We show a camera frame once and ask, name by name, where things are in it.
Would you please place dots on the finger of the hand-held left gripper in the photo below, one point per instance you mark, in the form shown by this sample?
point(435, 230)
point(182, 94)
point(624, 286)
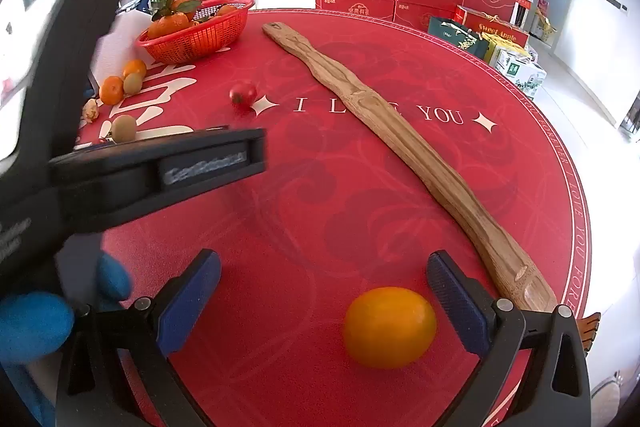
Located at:
point(130, 172)
point(75, 37)

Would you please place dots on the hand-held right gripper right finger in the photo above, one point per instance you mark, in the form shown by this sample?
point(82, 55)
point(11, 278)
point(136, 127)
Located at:
point(455, 302)

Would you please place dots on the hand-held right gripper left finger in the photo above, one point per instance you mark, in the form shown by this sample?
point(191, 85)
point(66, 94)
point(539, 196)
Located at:
point(192, 302)

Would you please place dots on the orange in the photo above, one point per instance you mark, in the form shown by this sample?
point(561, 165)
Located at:
point(390, 327)

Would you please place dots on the walnut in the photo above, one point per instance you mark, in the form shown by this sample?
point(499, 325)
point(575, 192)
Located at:
point(90, 111)

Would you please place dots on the red tomato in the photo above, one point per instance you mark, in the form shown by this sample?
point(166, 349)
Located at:
point(243, 93)

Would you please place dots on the person's left hand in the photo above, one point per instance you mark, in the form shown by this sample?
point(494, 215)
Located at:
point(30, 324)

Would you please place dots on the kiwi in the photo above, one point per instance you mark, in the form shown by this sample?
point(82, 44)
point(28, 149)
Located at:
point(133, 83)
point(124, 128)

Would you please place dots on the small tangerine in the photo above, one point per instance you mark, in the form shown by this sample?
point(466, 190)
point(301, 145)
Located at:
point(111, 90)
point(135, 68)

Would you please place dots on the red plastic basket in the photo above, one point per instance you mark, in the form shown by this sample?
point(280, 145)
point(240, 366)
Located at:
point(200, 42)

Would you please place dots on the wooden chair part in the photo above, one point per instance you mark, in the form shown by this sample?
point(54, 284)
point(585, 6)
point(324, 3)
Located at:
point(590, 329)

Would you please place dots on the long wooden stick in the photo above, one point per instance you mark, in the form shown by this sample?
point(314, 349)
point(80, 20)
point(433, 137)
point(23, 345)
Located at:
point(365, 99)

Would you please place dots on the white and green carton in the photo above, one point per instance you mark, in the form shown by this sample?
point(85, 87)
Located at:
point(517, 74)

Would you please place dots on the green gift bag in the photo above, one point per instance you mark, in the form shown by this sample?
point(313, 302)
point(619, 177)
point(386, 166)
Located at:
point(450, 33)

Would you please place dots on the red box with gold print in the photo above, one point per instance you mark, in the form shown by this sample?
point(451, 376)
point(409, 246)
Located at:
point(495, 29)

